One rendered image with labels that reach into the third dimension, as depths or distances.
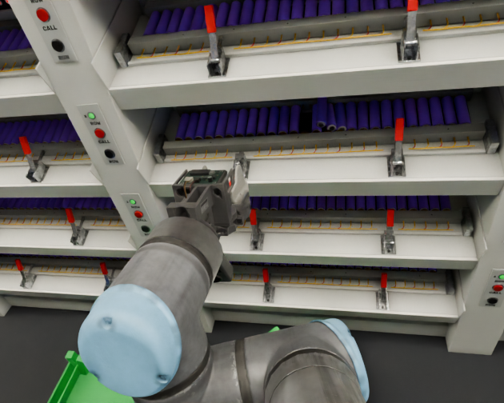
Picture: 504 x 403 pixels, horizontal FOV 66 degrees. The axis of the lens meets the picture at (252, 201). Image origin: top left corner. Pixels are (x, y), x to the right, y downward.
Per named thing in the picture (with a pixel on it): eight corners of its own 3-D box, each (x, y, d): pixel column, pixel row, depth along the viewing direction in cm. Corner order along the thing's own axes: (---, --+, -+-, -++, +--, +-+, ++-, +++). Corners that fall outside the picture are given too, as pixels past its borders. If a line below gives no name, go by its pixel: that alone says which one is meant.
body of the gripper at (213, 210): (236, 165, 54) (211, 209, 44) (244, 219, 58) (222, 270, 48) (185, 167, 56) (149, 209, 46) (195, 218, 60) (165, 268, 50)
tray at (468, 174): (498, 195, 64) (519, 160, 56) (157, 197, 78) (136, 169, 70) (477, 105, 74) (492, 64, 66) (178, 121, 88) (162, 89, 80)
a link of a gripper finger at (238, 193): (255, 153, 62) (235, 177, 55) (259, 186, 65) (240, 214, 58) (237, 153, 63) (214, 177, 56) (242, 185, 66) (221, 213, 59)
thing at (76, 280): (170, 305, 105) (149, 288, 94) (-14, 293, 119) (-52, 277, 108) (186, 237, 116) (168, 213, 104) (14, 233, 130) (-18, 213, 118)
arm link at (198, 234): (218, 302, 44) (142, 298, 47) (230, 275, 48) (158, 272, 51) (206, 237, 40) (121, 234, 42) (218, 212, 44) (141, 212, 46)
